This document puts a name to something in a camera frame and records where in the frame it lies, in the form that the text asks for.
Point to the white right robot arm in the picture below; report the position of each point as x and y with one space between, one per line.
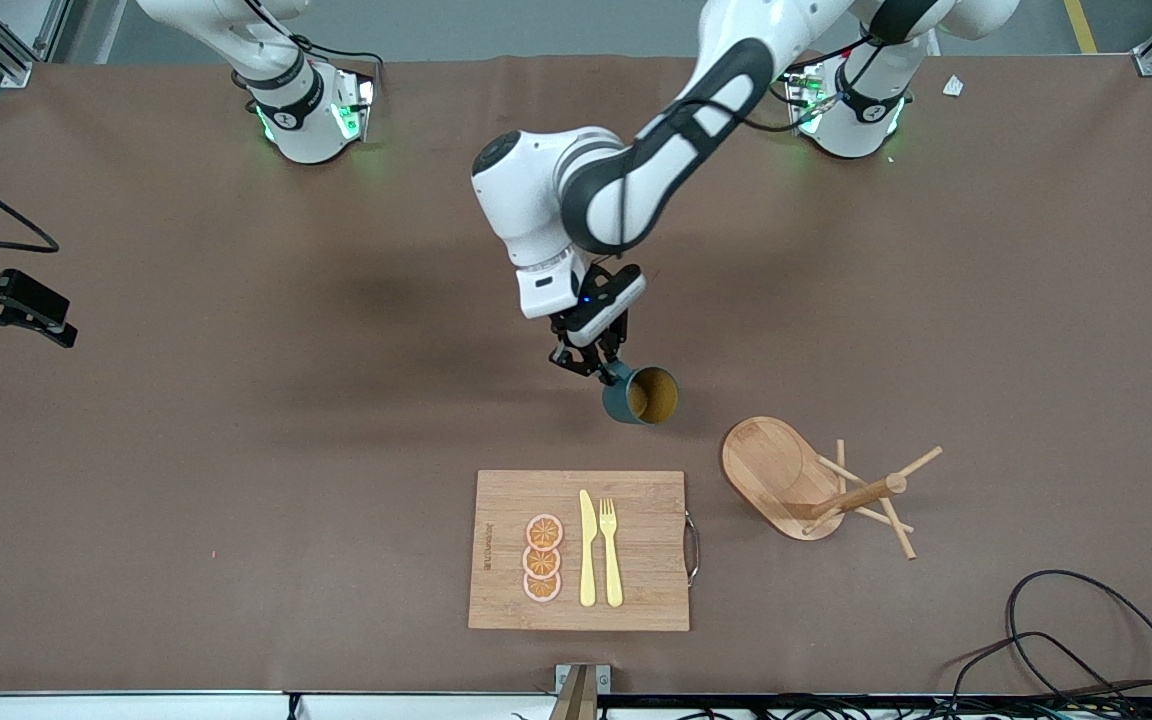
306 130

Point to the wooden mug rack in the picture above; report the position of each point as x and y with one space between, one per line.
771 470

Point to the brown table cover sheet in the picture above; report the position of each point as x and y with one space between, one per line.
236 350

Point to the white paper scrap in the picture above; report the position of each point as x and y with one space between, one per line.
953 87

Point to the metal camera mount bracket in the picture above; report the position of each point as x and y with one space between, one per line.
576 690

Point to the dark green mug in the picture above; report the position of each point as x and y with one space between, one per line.
626 405

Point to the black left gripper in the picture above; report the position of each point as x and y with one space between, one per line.
577 353

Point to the yellow plastic fork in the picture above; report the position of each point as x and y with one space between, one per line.
612 565

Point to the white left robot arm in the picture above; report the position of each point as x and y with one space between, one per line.
526 190

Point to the yellow plastic knife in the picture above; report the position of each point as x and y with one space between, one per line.
588 560

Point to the wooden cutting board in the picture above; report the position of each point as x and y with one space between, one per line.
646 560

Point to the orange slice toy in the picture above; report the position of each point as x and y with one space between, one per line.
544 532

